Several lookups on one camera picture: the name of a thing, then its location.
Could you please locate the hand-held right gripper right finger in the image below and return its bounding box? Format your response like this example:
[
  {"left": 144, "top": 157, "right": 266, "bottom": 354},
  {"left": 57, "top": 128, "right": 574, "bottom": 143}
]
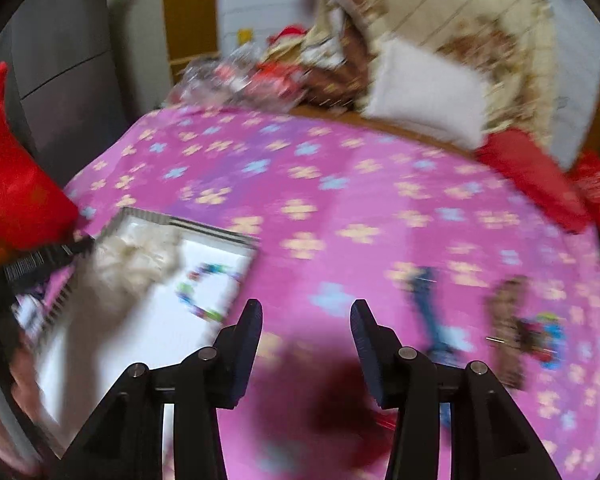
[{"left": 350, "top": 299, "right": 563, "bottom": 480}]

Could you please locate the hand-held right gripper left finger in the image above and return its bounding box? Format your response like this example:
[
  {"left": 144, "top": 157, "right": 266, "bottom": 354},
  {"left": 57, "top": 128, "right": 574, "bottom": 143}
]
[{"left": 55, "top": 299, "right": 264, "bottom": 480}]

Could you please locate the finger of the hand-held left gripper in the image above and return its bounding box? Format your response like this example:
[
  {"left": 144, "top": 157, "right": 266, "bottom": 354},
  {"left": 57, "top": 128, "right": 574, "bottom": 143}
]
[{"left": 2, "top": 237, "right": 98, "bottom": 293}]

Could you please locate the blue wrist watch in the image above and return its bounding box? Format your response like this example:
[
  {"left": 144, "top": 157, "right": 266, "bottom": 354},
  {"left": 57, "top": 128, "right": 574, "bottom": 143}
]
[{"left": 410, "top": 265, "right": 468, "bottom": 367}]

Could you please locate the white tray with striped rim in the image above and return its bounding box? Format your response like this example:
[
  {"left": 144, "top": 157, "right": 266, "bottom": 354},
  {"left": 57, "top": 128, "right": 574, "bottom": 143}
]
[{"left": 10, "top": 206, "right": 261, "bottom": 441}]

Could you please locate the brown scrunchie with leopard bow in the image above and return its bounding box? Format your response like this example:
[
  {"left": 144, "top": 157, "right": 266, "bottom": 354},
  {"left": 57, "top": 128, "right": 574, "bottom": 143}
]
[{"left": 485, "top": 277, "right": 531, "bottom": 391}]

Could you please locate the person's left hand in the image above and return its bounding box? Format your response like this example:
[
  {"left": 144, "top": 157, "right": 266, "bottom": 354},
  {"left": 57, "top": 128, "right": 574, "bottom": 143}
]
[{"left": 0, "top": 345, "right": 48, "bottom": 476}]

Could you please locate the large red bag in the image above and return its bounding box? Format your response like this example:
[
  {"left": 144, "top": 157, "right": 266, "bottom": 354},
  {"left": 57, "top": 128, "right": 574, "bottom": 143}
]
[{"left": 0, "top": 62, "right": 81, "bottom": 252}]

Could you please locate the cream fluffy scrunchie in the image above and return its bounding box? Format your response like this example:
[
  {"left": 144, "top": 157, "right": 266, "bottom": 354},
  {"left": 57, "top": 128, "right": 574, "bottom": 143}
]
[{"left": 87, "top": 227, "right": 186, "bottom": 296}]

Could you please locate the pink flower blanket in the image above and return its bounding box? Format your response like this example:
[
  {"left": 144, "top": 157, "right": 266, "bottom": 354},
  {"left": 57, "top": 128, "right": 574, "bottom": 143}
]
[{"left": 62, "top": 105, "right": 600, "bottom": 480}]

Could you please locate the red folded cloth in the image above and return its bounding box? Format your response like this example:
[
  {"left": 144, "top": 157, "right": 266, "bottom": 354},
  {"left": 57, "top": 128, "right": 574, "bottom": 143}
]
[{"left": 475, "top": 130, "right": 593, "bottom": 234}]

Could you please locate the pile of clear plastic packets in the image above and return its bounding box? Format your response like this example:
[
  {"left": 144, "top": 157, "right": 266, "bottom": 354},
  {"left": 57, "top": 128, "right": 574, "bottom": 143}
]
[{"left": 180, "top": 42, "right": 311, "bottom": 108}]

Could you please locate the white pillow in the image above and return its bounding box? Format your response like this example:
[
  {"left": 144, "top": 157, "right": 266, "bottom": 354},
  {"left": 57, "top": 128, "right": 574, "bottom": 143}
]
[{"left": 362, "top": 37, "right": 488, "bottom": 151}]

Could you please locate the red hat plush toy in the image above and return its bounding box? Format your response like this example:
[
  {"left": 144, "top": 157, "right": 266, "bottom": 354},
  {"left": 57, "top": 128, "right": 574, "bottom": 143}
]
[{"left": 269, "top": 25, "right": 308, "bottom": 48}]

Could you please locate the beige floral quilt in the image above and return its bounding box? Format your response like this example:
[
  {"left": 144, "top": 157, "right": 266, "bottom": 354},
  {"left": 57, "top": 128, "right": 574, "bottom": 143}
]
[{"left": 300, "top": 0, "right": 563, "bottom": 161}]

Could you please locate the multicolour bead bracelet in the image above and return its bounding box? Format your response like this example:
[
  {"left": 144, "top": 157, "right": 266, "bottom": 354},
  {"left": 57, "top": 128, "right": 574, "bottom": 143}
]
[{"left": 172, "top": 262, "right": 244, "bottom": 323}]

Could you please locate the blue green bracelet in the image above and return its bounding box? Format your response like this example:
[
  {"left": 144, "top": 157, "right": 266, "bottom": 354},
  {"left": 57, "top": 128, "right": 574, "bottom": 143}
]
[{"left": 517, "top": 312, "right": 568, "bottom": 363}]

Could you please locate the wooden door frame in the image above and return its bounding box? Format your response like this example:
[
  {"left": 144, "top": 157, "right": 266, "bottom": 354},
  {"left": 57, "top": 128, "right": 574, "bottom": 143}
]
[{"left": 162, "top": 0, "right": 222, "bottom": 86}]

